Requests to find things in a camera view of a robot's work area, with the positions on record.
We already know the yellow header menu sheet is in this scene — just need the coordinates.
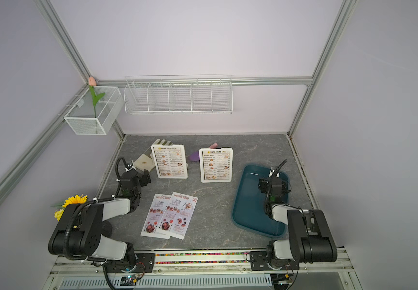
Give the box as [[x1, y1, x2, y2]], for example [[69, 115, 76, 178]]
[[153, 146, 186, 177], [202, 150, 231, 181]]

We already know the white menu holder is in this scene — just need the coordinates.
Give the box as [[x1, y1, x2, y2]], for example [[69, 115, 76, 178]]
[[150, 144, 188, 180], [198, 147, 234, 184]]

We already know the teal plastic tray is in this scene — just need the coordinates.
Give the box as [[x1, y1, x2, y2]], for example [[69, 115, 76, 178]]
[[231, 164, 286, 238]]

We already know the red special menu sheet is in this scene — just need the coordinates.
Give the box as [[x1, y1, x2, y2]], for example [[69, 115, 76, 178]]
[[140, 194, 171, 239]]

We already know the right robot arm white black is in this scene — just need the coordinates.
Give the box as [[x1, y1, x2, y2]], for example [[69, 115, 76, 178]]
[[258, 159, 338, 267]]

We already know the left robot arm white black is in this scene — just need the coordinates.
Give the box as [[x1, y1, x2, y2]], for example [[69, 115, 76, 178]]
[[48, 157, 152, 273]]

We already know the purple pink spoon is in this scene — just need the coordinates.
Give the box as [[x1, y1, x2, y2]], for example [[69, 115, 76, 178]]
[[188, 143, 218, 162]]

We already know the yellow sunflower bouquet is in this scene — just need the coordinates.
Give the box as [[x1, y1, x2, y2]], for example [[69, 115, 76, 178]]
[[51, 193, 89, 222]]

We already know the pink artificial tulip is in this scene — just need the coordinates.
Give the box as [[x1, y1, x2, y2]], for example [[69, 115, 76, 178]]
[[88, 77, 105, 118]]

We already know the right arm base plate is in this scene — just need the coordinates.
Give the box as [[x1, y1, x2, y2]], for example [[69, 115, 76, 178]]
[[245, 251, 299, 271]]

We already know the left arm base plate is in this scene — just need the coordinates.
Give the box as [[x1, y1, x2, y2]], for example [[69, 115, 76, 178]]
[[106, 252, 156, 274]]

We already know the white mesh wall basket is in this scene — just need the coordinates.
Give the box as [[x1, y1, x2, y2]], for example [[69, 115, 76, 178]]
[[64, 87, 124, 135]]

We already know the aluminium front rail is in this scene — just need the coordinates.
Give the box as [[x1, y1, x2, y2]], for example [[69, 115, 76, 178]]
[[43, 248, 362, 290]]

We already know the white wire wall rack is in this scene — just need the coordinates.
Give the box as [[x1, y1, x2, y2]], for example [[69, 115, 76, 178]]
[[124, 74, 234, 115]]

